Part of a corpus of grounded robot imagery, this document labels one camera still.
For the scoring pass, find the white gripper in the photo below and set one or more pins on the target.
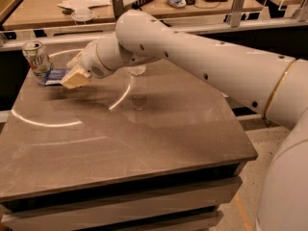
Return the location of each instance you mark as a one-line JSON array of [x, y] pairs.
[[89, 61]]

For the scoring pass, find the blue rxbar blueberry bar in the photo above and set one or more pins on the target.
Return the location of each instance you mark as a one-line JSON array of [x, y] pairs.
[[54, 77]]

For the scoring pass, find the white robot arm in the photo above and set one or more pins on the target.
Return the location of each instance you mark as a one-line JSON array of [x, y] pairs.
[[272, 85]]

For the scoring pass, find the green white 7up can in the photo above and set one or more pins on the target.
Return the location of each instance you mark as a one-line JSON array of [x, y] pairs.
[[38, 59]]

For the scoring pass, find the clear plastic water bottle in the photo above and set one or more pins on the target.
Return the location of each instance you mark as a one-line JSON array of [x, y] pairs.
[[137, 70]]

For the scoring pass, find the white paper sheets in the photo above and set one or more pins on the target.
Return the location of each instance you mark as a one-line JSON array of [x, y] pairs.
[[75, 4]]

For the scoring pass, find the blue white face mask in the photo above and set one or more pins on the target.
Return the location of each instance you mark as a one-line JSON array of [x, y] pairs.
[[177, 3]]

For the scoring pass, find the upper grey cabinet drawer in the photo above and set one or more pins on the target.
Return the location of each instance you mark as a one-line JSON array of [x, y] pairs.
[[97, 215]]

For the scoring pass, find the grey cabinet drawer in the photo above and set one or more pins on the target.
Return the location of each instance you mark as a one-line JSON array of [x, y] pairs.
[[97, 215], [191, 222]]

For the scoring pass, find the lower grey cabinet drawer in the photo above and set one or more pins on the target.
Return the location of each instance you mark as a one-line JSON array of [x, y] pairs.
[[191, 222]]

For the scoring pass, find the left grey metal post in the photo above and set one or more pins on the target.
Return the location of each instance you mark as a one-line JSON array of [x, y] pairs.
[[118, 8]]

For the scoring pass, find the grey metal post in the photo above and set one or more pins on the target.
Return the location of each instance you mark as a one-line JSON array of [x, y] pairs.
[[118, 8], [235, 16]]

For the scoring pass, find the right grey metal post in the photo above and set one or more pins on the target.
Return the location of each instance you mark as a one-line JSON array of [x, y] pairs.
[[235, 16]]

